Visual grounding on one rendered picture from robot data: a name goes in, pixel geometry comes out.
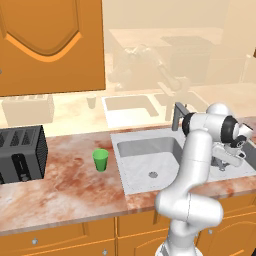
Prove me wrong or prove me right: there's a wide orange drawer front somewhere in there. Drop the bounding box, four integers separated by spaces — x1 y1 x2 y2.
0 217 117 256

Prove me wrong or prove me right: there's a black toaster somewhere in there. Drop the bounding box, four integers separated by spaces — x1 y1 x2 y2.
0 125 49 185

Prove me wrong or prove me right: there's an orange wall cupboard door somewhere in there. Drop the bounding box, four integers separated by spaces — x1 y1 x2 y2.
0 0 107 98

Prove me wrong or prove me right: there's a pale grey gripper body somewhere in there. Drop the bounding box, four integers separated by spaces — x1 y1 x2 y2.
211 142 246 168

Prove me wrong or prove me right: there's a narrow orange drawer front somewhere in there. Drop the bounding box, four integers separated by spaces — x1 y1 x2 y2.
116 209 172 238

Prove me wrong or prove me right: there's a green plastic cup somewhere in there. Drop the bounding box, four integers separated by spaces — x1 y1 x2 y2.
92 148 110 173

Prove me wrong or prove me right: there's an orange base cupboard door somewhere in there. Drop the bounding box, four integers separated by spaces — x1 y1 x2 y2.
116 229 171 256
195 193 256 256

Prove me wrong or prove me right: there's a grey steel double sink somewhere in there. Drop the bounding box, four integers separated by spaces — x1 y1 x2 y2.
110 127 256 196

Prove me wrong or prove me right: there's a grey angular tap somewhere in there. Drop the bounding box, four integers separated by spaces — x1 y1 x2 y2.
171 101 190 132

